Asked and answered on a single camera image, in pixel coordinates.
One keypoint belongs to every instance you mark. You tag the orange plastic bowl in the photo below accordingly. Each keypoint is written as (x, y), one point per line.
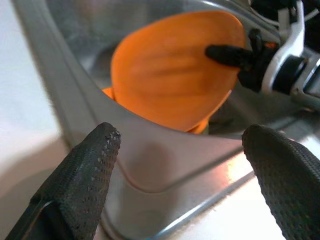
(175, 75)

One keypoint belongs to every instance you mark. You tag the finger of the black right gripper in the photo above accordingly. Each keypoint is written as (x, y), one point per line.
(225, 55)

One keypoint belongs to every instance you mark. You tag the stainless steel sink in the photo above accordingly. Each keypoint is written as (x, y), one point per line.
(150, 162)

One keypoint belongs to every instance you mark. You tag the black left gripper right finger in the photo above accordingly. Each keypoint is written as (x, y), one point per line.
(287, 180)

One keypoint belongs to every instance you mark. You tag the orange plastic plate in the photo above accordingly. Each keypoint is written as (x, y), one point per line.
(108, 93)

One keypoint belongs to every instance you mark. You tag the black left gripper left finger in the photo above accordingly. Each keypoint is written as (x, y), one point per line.
(75, 187)

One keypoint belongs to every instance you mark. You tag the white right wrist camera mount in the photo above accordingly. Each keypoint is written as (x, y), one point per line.
(277, 60)

